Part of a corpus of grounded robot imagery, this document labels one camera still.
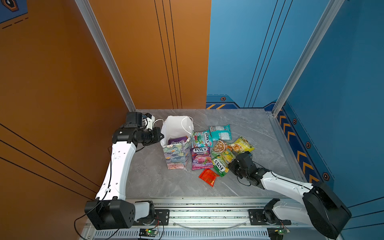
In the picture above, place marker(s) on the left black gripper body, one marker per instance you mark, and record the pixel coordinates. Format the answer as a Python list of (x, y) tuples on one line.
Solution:
[(149, 137)]

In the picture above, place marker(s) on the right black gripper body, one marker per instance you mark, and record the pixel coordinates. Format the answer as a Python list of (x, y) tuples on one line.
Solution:
[(235, 167)]

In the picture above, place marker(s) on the yellow snack packet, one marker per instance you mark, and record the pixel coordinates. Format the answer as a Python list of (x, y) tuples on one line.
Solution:
[(241, 145)]

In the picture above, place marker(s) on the green Fox's candy bag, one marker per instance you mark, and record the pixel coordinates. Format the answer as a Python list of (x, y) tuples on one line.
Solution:
[(221, 161)]

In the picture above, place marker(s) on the floral paper gift bag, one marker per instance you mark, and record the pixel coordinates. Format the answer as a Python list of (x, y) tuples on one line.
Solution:
[(176, 156)]

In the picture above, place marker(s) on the red small snack packet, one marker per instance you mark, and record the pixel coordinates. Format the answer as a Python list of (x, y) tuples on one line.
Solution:
[(208, 176)]

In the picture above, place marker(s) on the purple Fox's candy bag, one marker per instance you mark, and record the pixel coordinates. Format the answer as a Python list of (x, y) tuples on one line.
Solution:
[(201, 158), (176, 141)]

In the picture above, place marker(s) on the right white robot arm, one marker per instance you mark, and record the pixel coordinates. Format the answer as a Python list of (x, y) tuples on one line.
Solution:
[(315, 204)]

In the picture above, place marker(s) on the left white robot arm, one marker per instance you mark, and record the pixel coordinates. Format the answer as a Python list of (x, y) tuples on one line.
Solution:
[(110, 210)]

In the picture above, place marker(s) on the teal Fox's candy bag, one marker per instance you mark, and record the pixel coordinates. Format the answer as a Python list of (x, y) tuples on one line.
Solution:
[(202, 139)]

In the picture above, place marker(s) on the green orange snack packet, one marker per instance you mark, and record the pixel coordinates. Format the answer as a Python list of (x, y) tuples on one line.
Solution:
[(220, 147)]

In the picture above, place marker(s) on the teal snack packet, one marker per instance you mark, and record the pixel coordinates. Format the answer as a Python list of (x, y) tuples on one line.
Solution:
[(220, 133)]

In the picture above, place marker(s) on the right green circuit board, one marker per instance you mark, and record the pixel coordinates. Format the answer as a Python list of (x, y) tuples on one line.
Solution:
[(282, 231)]

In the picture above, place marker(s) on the green circuit board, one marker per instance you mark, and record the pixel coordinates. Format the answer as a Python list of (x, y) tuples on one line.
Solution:
[(282, 231), (148, 233)]

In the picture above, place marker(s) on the left green circuit board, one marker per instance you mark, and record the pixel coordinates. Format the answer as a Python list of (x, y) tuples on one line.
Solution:
[(148, 233)]

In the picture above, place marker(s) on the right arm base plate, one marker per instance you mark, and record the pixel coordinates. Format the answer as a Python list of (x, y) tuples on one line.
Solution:
[(259, 217)]

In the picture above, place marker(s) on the aluminium front rail frame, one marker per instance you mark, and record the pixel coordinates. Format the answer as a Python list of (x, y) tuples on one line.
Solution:
[(211, 218)]

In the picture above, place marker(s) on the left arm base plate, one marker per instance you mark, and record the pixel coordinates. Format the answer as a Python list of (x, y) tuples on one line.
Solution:
[(161, 216)]

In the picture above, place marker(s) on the left aluminium corner post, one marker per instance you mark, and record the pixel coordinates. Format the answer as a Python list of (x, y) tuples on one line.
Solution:
[(104, 49)]

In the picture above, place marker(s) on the aluminium corner post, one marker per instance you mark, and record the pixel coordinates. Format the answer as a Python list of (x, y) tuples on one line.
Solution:
[(315, 39), (104, 49)]

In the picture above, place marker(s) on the right aluminium corner post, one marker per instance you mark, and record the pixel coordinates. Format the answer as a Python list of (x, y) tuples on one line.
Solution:
[(315, 39)]

